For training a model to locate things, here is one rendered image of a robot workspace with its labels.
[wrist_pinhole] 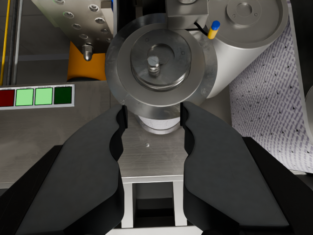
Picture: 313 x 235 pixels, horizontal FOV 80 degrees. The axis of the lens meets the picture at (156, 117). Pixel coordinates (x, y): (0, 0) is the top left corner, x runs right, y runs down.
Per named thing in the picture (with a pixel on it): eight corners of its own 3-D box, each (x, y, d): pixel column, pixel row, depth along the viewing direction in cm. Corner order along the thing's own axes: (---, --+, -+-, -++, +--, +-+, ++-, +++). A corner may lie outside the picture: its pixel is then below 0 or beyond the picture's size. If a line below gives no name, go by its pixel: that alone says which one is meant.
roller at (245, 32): (282, -32, 27) (295, 46, 25) (223, 55, 52) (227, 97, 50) (197, -27, 27) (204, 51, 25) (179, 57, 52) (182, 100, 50)
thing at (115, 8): (115, -75, 29) (117, 36, 26) (135, 24, 52) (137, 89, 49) (112, -75, 29) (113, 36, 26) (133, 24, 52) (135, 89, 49)
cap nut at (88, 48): (91, 44, 59) (91, 58, 58) (95, 50, 63) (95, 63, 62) (79, 44, 59) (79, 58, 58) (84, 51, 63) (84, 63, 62)
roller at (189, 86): (201, 20, 25) (209, 104, 23) (180, 84, 51) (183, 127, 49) (116, 24, 25) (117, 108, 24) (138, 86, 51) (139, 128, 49)
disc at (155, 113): (212, 9, 26) (223, 116, 23) (211, 11, 26) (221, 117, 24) (104, 15, 26) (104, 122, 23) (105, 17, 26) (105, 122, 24)
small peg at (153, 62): (162, 57, 20) (157, 69, 19) (161, 68, 22) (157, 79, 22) (149, 52, 20) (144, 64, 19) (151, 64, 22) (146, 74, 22)
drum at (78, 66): (111, 41, 239) (112, 92, 228) (78, 43, 240) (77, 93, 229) (100, 17, 195) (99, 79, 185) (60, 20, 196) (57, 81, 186)
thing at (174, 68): (200, 39, 23) (179, 95, 22) (197, 48, 25) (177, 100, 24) (143, 19, 23) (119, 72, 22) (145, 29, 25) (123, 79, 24)
